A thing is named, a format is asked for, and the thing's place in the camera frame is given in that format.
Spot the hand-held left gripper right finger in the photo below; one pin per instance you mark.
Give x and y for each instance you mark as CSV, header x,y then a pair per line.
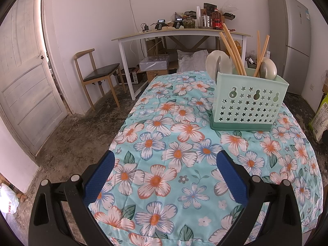
x,y
232,179

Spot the white plastic sack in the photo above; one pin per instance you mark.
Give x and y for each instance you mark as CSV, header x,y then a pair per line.
x,y
191,60

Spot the dark cardboard box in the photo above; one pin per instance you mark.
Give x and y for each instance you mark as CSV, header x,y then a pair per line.
x,y
210,7

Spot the metal canister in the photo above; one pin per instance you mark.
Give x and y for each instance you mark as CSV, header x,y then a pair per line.
x,y
207,21

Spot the white plastic bag red print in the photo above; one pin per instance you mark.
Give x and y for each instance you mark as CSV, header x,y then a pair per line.
x,y
7,199

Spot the wooden chair black seat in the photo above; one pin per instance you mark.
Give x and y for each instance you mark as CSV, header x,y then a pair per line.
x,y
102,72

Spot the small cardboard box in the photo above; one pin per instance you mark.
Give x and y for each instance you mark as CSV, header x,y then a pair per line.
x,y
156,76

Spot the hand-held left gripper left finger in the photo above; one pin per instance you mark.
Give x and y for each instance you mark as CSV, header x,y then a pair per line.
x,y
98,179

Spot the white side table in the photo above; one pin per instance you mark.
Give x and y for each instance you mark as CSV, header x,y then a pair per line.
x,y
179,32

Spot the yellow green printed bag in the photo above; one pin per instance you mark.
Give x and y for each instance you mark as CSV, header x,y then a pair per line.
x,y
321,117

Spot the toaster oven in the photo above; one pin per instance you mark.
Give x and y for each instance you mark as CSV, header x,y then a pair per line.
x,y
132,76

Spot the cola bottle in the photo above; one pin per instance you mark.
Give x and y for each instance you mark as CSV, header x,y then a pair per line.
x,y
217,20

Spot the white ceramic spoon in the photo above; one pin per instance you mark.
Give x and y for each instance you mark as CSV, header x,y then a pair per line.
x,y
226,64

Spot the floral blue blanket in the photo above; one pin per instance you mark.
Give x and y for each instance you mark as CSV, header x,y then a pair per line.
x,y
166,133

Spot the grey storage box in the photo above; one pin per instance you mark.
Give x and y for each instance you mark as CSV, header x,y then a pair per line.
x,y
153,62

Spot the green glass jar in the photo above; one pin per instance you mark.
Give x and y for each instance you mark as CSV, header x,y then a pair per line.
x,y
188,23

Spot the white wooden door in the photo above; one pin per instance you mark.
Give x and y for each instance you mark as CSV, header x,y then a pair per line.
x,y
23,69

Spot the grey refrigerator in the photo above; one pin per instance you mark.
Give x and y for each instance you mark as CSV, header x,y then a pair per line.
x,y
289,30

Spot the green plastic utensil holder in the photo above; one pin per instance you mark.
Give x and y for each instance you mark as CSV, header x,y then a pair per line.
x,y
246,107

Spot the black handheld device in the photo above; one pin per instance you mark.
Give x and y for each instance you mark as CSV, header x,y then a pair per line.
x,y
160,25
177,23

